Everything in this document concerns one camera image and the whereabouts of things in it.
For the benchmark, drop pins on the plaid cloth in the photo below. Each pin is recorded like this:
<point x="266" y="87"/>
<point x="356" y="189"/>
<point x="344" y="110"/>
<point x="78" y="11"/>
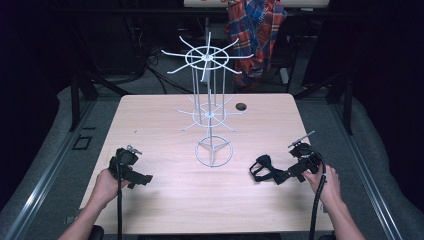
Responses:
<point x="255" y="40"/>

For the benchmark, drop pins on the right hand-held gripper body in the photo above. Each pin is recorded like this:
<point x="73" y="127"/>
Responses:
<point x="306" y="160"/>

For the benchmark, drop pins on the black bow tie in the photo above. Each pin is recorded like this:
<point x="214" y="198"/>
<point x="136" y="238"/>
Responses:
<point x="263" y="170"/>

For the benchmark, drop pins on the person's left hand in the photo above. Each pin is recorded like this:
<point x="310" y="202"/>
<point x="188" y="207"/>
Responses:
<point x="107" y="186"/>

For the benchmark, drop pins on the person's right hand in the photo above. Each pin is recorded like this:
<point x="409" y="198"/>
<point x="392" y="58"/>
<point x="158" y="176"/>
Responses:
<point x="328" y="186"/>

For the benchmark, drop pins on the aluminium floor rail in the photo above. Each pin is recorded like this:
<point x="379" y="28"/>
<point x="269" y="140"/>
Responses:
<point x="43" y="180"/>
<point x="366" y="180"/>

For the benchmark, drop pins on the black metal stand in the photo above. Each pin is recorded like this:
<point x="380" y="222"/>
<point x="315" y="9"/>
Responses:
<point x="76" y="100"/>
<point x="346" y="103"/>

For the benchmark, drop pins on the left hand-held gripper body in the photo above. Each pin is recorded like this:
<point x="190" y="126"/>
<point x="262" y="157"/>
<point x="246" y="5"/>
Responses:
<point x="122" y="160"/>

